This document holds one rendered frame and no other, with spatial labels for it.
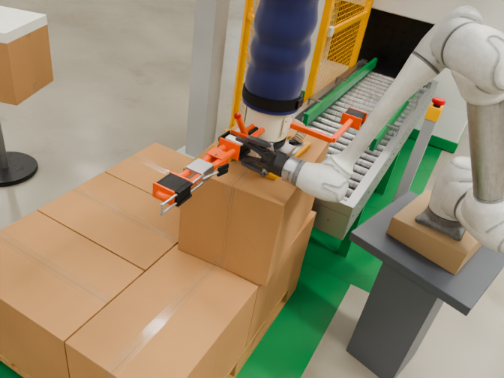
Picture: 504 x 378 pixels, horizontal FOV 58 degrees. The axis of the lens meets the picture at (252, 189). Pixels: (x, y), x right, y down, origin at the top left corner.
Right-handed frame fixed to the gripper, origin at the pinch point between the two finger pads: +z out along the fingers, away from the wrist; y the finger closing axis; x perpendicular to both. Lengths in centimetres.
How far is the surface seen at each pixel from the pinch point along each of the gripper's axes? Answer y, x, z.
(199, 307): 53, -26, -9
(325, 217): 58, 62, -25
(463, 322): 106, 91, -110
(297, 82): -20.0, 22.5, -9.4
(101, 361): 53, -62, 3
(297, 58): -29.1, 20.0, -8.5
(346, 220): 54, 62, -35
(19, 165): 106, 40, 178
